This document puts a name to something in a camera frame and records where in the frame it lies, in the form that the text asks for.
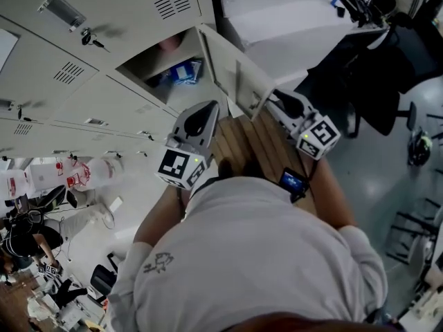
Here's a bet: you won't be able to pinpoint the large clear jug red label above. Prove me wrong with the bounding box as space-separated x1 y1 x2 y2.
0 169 32 200

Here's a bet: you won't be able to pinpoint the black helmet yellow stripes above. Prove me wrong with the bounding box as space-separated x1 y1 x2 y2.
406 126 433 167

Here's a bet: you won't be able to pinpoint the black wrist lanyard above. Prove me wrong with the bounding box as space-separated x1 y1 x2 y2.
304 159 319 183

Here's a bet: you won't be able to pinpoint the brown wooden chair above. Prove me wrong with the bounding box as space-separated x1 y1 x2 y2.
41 185 69 210

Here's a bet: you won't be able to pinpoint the small black screen device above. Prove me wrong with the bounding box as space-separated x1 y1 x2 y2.
278 167 310 203

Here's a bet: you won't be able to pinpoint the blue packet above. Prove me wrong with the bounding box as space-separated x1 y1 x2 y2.
165 57 205 86

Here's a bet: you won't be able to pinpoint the person's left black shoe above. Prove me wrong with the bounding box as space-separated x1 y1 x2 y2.
217 158 238 178

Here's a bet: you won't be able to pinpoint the person's right forearm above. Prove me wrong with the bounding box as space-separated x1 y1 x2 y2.
306 156 357 230

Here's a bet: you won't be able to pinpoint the wooden slat platform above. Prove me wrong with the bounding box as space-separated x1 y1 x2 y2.
209 111 318 216

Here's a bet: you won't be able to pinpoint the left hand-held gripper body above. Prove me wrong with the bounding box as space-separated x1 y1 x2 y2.
154 133 215 191

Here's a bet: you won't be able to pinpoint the pink object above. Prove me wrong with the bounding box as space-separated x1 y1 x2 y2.
157 35 184 53

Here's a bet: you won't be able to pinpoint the person's left forearm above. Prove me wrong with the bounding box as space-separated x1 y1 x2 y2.
133 185 190 245

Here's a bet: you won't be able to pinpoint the person's black shoe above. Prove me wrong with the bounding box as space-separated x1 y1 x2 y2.
217 158 238 178
242 160 266 179

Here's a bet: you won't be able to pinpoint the white paper notice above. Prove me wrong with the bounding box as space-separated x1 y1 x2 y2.
0 28 19 73

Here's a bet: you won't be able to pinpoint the white cardboard box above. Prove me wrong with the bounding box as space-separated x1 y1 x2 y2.
29 164 65 199

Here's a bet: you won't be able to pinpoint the grey waste bin black liner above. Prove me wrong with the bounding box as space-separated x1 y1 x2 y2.
66 188 91 209

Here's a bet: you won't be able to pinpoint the group of clear water jugs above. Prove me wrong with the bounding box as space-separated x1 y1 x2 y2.
55 154 125 190

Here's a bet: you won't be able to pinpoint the person's white t-shirt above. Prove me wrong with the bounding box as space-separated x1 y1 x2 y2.
107 175 388 332

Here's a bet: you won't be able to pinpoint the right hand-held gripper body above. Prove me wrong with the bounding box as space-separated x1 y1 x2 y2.
287 107 342 161

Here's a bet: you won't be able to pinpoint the person's right black shoe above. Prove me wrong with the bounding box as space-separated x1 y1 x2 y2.
242 160 266 179

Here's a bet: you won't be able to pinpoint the white block pedestal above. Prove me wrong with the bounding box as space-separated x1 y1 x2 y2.
219 0 349 86

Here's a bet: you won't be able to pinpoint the black-headed key on ring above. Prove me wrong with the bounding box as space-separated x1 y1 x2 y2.
16 104 35 123
80 27 112 54

